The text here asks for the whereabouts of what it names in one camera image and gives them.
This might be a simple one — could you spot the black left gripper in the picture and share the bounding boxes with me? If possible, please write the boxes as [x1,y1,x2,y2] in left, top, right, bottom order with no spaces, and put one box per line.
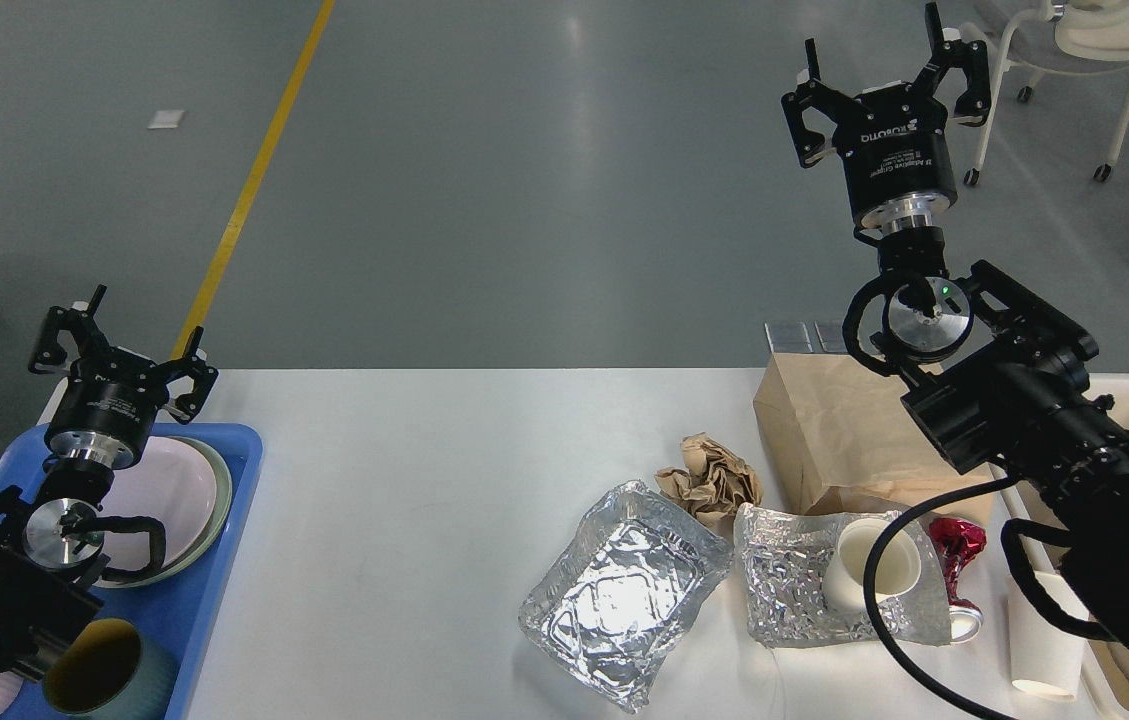
[28,284,220,471]

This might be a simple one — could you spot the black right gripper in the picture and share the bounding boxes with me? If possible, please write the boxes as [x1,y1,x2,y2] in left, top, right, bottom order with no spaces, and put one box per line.
[781,2,991,229]

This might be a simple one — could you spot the pink plate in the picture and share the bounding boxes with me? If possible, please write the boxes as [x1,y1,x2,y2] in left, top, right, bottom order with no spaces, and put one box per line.
[94,436,219,576]

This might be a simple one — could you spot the dark teal mug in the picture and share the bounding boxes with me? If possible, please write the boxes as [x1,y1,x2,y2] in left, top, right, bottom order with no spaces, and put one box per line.
[42,618,180,719]

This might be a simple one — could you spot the brown paper bag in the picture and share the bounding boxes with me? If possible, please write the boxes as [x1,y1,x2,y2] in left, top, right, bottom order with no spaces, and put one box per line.
[753,354,992,515]

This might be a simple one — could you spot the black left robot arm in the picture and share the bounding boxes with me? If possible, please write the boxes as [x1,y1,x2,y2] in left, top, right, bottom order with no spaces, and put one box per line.
[0,286,218,681]

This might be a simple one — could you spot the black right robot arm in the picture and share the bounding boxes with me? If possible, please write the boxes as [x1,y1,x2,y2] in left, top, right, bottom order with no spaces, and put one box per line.
[782,3,1129,651]

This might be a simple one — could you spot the green plate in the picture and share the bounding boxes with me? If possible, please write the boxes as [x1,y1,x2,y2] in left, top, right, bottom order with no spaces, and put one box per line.
[119,437,235,589]

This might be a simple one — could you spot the white chair right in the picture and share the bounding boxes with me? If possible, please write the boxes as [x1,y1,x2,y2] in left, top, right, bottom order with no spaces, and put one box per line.
[960,1,1129,182]

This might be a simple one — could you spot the floor outlet plates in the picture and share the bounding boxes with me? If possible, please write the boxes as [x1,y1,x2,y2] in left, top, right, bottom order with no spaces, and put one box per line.
[764,322,848,355]

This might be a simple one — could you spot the white paper on floor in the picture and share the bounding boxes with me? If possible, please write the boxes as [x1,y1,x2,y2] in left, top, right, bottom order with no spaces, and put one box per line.
[147,109,186,129]

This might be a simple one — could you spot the crumpled brown paper ball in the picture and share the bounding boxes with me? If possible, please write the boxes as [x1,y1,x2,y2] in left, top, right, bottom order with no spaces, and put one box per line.
[654,433,764,529]

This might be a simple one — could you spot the red foil wrapper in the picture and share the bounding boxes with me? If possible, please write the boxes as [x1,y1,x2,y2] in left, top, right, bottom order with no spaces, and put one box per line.
[928,518,986,611]

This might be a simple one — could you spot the paper cup in foil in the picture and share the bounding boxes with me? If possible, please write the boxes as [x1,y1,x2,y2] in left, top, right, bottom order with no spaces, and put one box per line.
[822,516,924,615]

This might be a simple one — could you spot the small foil tray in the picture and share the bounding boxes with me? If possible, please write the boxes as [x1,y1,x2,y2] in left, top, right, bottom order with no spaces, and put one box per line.
[734,503,952,648]

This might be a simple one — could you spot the large foil tray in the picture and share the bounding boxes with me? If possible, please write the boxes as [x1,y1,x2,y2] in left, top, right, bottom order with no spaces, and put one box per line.
[518,480,733,714]

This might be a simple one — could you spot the white paper cup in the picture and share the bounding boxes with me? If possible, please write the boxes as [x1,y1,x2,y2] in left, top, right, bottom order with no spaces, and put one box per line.
[1007,582,1088,702]

